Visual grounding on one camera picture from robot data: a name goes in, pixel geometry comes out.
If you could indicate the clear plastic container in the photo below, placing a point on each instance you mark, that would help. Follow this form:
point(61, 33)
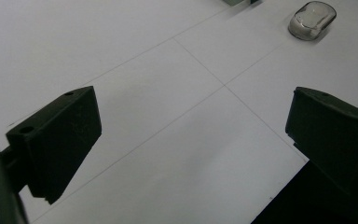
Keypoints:
point(312, 20)

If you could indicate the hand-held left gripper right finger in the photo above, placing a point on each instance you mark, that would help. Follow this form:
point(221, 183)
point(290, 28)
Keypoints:
point(329, 130)

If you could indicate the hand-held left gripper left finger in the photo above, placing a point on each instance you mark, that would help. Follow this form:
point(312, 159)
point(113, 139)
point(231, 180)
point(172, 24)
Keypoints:
point(56, 143)

